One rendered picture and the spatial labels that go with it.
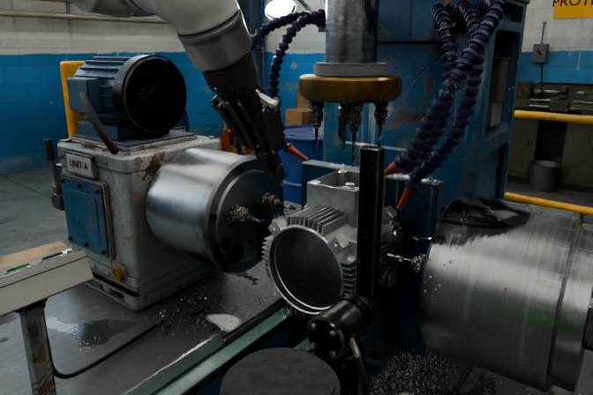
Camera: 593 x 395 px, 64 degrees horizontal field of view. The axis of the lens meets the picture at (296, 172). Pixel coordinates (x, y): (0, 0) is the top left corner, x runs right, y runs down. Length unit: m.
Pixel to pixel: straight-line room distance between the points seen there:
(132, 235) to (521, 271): 0.78
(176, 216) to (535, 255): 0.64
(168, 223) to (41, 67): 5.50
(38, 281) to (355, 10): 0.63
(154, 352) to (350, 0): 0.75
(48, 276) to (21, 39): 5.64
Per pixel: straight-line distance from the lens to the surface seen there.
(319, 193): 0.85
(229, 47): 0.64
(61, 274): 0.80
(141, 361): 1.02
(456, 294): 0.68
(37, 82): 6.40
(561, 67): 5.89
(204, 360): 0.79
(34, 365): 0.85
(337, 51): 0.81
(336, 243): 0.76
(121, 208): 1.11
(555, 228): 0.69
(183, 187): 0.97
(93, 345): 1.10
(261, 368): 0.27
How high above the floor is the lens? 1.38
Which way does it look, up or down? 15 degrees down
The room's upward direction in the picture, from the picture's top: straight up
